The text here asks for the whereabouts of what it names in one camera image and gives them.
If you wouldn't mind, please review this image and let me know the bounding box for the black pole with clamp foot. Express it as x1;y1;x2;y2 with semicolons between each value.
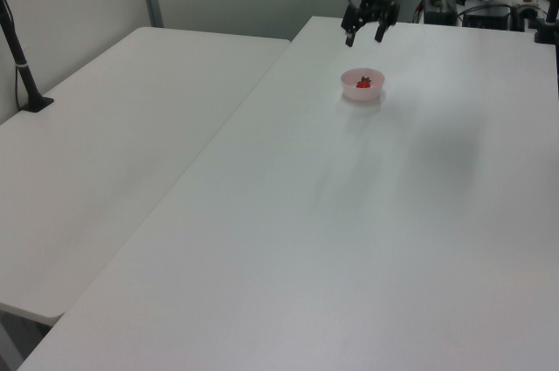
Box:
0;0;56;115

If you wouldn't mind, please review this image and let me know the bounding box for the black table clamp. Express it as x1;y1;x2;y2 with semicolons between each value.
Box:
532;0;559;45

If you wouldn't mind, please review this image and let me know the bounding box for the black control unit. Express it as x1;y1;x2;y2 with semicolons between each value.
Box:
461;3;526;32

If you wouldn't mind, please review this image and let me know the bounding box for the white adjacent table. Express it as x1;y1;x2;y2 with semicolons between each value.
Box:
0;25;293;327

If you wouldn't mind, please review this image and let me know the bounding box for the black electronics box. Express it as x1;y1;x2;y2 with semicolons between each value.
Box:
424;0;459;25

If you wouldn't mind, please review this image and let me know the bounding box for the pink plastic bowl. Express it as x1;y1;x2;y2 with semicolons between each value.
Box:
340;66;387;103

